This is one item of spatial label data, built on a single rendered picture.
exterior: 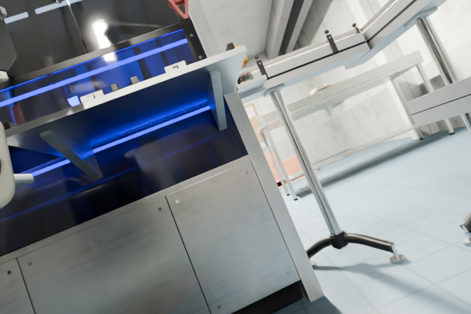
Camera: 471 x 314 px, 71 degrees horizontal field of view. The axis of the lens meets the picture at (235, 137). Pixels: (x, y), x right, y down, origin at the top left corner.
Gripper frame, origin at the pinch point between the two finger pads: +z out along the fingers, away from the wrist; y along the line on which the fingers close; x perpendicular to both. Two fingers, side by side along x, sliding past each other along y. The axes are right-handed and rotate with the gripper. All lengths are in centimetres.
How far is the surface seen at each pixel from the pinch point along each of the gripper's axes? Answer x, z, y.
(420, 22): -85, 28, 11
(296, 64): -44, 20, 38
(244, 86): -14.9, 22.7, 27.0
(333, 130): -358, 64, 747
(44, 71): 55, -12, 27
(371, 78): -211, 19, 256
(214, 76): 0.1, 23.9, -6.1
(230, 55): -5.5, 22.0, -13.1
